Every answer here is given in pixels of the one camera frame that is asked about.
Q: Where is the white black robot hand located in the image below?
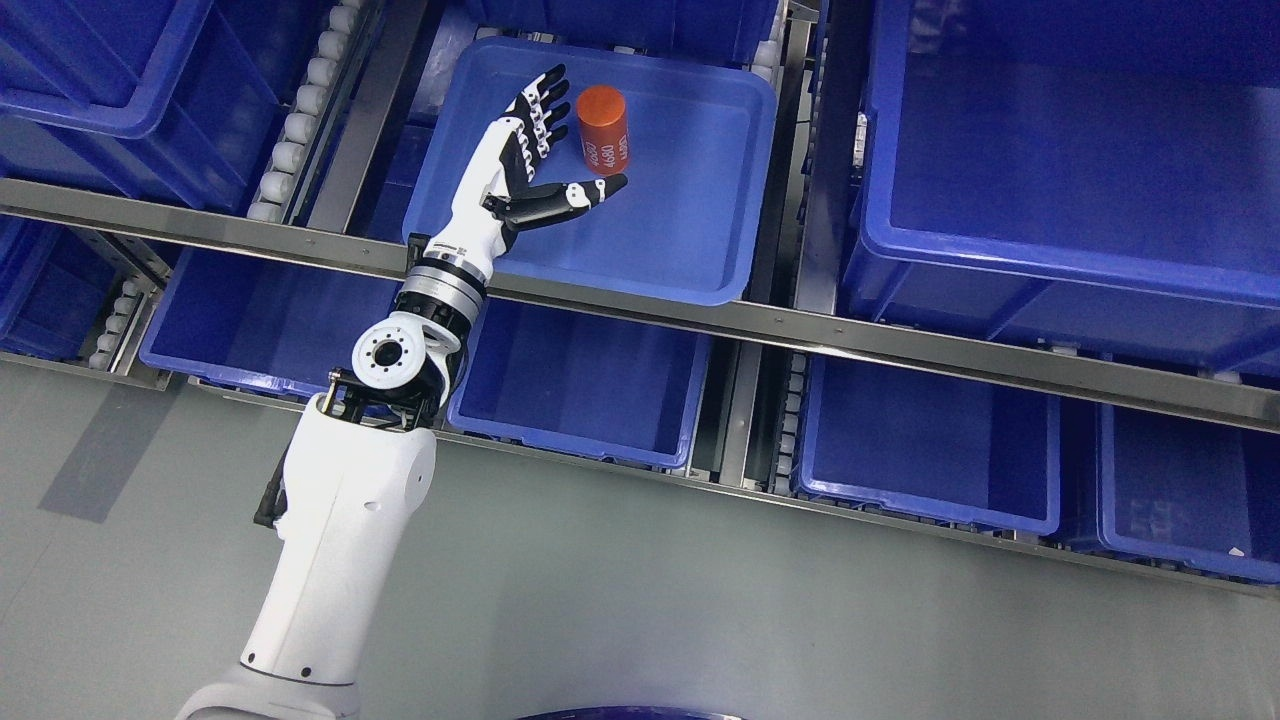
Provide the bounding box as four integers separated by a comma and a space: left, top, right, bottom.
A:
420, 64, 628, 288

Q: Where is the orange cylindrical capacitor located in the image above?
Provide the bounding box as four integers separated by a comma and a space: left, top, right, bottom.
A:
576, 85, 630, 176

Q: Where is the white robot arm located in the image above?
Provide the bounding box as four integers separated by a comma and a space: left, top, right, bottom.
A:
178, 251, 494, 719

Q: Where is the shallow blue tray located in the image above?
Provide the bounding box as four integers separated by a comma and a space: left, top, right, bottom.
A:
401, 36, 777, 306

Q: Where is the white roller track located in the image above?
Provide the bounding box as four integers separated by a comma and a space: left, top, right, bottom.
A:
246, 1, 380, 225

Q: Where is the blue lower bin middle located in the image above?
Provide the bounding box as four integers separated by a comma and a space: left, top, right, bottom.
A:
447, 299, 712, 469

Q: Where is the blue lower bin left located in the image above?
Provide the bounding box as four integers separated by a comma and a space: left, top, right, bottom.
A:
140, 249, 398, 398

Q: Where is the blue bin top centre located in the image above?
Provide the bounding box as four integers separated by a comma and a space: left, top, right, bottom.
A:
465, 1, 780, 65

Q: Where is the blue bin upper left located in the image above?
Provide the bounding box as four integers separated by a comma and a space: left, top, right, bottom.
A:
1, 1, 332, 211

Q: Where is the blue bin far left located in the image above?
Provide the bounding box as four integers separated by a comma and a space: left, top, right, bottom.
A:
1, 215, 116, 361

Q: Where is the large blue bin right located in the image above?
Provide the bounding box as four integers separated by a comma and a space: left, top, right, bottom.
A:
837, 1, 1279, 377

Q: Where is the blue lower bin far right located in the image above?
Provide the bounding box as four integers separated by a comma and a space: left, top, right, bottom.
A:
1053, 400, 1279, 585

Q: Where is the steel shelf rail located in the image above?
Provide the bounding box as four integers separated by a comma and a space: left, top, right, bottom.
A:
1, 178, 1279, 433

